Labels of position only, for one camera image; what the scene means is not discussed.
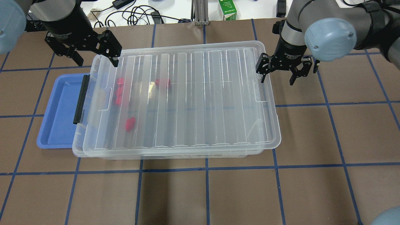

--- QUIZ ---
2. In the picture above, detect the clear plastic storage box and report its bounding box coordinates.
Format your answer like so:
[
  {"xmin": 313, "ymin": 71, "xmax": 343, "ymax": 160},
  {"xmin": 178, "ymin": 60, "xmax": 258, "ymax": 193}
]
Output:
[{"xmin": 72, "ymin": 40, "xmax": 275, "ymax": 160}]

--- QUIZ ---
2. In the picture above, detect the blue plastic tray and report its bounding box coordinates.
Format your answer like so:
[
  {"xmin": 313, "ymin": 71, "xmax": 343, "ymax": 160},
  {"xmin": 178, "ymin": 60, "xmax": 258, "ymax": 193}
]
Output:
[{"xmin": 36, "ymin": 73, "xmax": 84, "ymax": 149}]

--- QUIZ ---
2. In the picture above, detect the red block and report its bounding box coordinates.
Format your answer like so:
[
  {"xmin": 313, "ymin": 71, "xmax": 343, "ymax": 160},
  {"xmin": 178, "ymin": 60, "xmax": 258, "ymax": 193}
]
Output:
[
  {"xmin": 116, "ymin": 87, "xmax": 124, "ymax": 97},
  {"xmin": 155, "ymin": 78, "xmax": 171, "ymax": 89},
  {"xmin": 115, "ymin": 96, "xmax": 122, "ymax": 106},
  {"xmin": 125, "ymin": 117, "xmax": 136, "ymax": 132},
  {"xmin": 116, "ymin": 78, "xmax": 125, "ymax": 87}
]

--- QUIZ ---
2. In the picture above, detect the red block under lid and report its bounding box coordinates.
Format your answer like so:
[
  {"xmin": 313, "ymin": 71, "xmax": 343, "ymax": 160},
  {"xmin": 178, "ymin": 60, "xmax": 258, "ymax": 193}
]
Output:
[{"xmin": 155, "ymin": 78, "xmax": 171, "ymax": 89}]

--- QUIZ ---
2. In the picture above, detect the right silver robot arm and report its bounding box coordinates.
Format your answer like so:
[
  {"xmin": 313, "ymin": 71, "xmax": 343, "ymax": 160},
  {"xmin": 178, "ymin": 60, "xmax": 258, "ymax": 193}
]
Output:
[{"xmin": 256, "ymin": 0, "xmax": 399, "ymax": 225}]

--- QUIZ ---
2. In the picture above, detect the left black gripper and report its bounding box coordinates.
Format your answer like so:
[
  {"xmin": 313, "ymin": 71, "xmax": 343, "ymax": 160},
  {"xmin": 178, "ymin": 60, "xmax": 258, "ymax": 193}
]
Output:
[{"xmin": 44, "ymin": 12, "xmax": 122, "ymax": 67}]

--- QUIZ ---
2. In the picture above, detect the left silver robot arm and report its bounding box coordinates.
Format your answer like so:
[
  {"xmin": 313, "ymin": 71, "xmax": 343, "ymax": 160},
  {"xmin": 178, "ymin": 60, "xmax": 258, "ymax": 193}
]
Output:
[{"xmin": 0, "ymin": 0, "xmax": 122, "ymax": 67}]

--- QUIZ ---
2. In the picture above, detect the green white carton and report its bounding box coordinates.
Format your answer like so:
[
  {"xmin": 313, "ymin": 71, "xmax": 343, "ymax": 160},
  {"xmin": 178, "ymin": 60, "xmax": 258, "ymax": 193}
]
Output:
[{"xmin": 218, "ymin": 0, "xmax": 238, "ymax": 21}]

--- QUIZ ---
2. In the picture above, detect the black box latch handle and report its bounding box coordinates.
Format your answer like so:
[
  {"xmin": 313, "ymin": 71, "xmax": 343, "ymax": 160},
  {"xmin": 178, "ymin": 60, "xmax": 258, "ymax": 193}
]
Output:
[{"xmin": 73, "ymin": 74, "xmax": 90, "ymax": 124}]

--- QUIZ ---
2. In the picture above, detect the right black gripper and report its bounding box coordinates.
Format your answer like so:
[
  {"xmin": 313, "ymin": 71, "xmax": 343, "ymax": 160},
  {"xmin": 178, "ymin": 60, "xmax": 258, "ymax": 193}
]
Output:
[{"xmin": 256, "ymin": 37, "xmax": 313, "ymax": 86}]

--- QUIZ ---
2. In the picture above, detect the clear plastic box lid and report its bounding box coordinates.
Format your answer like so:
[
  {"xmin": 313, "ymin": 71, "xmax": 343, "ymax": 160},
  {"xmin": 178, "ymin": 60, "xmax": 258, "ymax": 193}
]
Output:
[{"xmin": 83, "ymin": 46, "xmax": 282, "ymax": 157}]

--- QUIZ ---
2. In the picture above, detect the aluminium frame post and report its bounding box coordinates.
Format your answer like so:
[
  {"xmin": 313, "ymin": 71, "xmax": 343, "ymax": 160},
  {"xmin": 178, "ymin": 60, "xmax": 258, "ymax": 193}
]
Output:
[{"xmin": 191, "ymin": 0, "xmax": 209, "ymax": 26}]

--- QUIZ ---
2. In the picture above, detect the black power adapter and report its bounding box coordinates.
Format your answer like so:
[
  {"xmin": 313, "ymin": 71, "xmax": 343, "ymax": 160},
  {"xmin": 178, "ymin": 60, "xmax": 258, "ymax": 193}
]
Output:
[{"xmin": 112, "ymin": 0, "xmax": 135, "ymax": 9}]

